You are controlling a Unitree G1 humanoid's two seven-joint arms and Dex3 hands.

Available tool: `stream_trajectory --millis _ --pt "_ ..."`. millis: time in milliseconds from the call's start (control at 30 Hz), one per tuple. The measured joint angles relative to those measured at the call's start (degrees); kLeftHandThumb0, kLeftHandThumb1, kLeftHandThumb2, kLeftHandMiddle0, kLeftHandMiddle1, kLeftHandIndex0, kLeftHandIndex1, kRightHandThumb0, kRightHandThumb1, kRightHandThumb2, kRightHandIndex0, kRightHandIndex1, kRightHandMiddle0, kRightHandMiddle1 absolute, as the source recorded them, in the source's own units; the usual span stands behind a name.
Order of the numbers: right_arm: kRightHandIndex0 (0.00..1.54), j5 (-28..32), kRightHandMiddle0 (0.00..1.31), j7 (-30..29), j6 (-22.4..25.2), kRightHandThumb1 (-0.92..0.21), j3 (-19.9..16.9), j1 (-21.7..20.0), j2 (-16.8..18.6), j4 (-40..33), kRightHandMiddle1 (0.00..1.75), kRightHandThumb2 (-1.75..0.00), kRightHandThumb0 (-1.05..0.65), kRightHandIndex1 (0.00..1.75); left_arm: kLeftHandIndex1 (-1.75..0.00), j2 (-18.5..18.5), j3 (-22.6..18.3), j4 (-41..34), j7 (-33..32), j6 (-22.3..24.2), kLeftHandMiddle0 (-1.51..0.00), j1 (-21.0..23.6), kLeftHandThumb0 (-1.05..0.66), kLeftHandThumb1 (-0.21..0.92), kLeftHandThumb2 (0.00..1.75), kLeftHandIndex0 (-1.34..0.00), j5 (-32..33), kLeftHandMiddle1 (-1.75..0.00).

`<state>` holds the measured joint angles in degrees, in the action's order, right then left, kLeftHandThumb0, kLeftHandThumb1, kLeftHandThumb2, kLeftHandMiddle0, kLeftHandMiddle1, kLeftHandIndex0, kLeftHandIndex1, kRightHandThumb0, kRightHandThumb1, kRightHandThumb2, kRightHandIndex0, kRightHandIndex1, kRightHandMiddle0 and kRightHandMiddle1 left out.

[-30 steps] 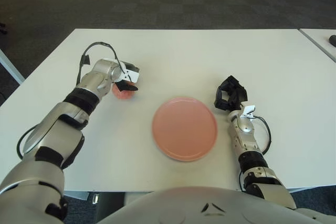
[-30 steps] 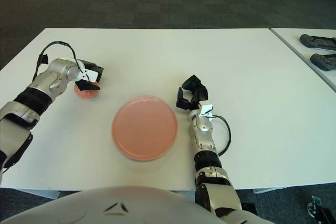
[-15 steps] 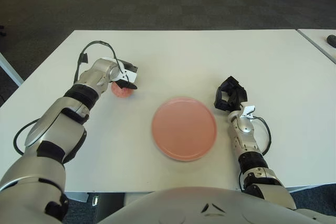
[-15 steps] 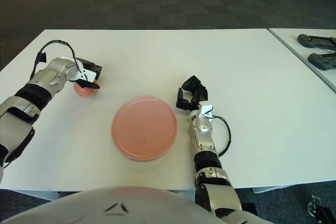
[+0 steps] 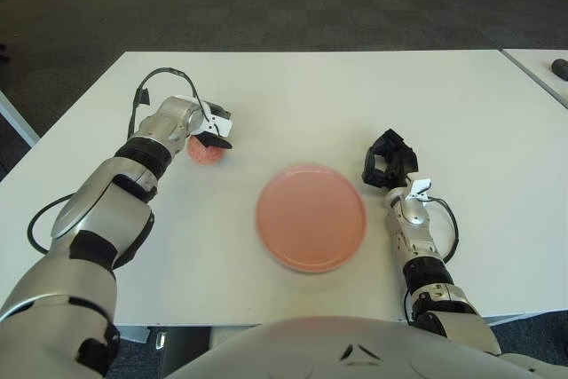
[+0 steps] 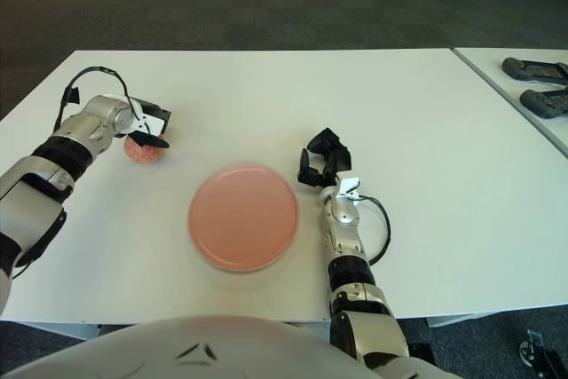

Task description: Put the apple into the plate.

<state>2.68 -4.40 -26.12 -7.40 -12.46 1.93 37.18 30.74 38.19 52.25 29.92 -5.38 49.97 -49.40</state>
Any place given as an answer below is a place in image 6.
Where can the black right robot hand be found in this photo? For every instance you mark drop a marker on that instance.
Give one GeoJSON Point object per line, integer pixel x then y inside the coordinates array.
{"type": "Point", "coordinates": [333, 159]}

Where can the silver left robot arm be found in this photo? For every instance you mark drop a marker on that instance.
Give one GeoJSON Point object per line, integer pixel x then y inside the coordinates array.
{"type": "Point", "coordinates": [31, 201]}

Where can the pink round plate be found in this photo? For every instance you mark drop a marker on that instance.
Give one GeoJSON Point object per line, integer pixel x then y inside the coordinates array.
{"type": "Point", "coordinates": [244, 219]}

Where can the grey handheld controller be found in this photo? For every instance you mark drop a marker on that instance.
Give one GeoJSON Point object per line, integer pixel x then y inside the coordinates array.
{"type": "Point", "coordinates": [543, 104]}
{"type": "Point", "coordinates": [532, 70]}

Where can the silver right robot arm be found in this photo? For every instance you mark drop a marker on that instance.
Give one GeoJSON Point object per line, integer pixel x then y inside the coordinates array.
{"type": "Point", "coordinates": [352, 241]}

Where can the black wheeled chair base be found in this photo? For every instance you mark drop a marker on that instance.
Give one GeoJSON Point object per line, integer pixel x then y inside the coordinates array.
{"type": "Point", "coordinates": [543, 352]}

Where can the red yellow apple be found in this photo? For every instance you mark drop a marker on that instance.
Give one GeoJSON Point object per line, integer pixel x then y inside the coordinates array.
{"type": "Point", "coordinates": [142, 156]}

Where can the grey robot torso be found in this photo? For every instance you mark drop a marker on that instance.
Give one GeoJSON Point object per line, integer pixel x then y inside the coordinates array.
{"type": "Point", "coordinates": [199, 352]}

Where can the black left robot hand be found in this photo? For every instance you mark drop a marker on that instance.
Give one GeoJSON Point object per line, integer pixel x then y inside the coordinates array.
{"type": "Point", "coordinates": [155, 110]}

